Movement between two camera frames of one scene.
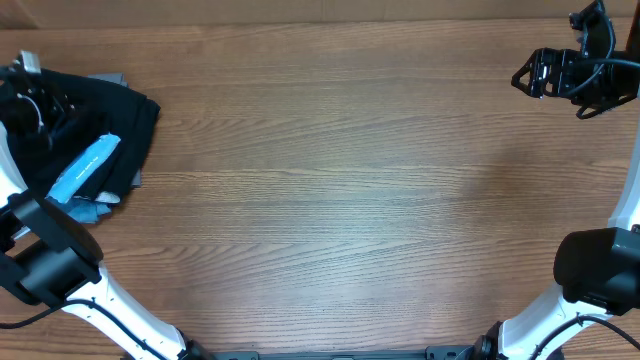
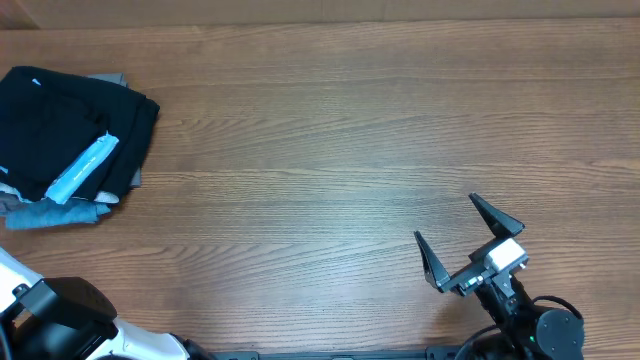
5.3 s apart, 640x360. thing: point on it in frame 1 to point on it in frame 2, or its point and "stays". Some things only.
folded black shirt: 75,110 stays
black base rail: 444,352 stays
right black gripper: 562,60 to 465,276
